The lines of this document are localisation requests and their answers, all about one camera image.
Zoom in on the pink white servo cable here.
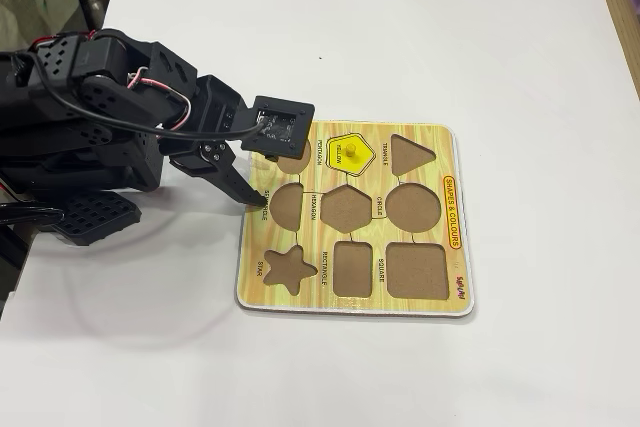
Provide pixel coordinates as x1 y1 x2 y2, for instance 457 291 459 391
126 68 194 134

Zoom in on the dark metal bottle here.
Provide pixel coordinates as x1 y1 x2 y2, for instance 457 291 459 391
74 0 109 31

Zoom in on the yellow pentagon puzzle piece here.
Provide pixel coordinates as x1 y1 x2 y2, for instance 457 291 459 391
324 132 376 178

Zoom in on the black table clamp handle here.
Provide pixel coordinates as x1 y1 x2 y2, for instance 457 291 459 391
0 201 66 228

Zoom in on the wooden shape puzzle board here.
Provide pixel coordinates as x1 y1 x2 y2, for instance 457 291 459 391
233 119 477 319

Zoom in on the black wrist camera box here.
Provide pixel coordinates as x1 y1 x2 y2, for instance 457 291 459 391
232 95 316 158

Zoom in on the black camera cable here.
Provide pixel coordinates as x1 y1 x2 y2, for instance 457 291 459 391
28 54 266 141

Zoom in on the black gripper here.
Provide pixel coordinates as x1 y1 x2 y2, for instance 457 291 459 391
168 73 280 210

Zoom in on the black grid base plate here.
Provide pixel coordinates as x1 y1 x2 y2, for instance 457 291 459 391
52 190 144 248

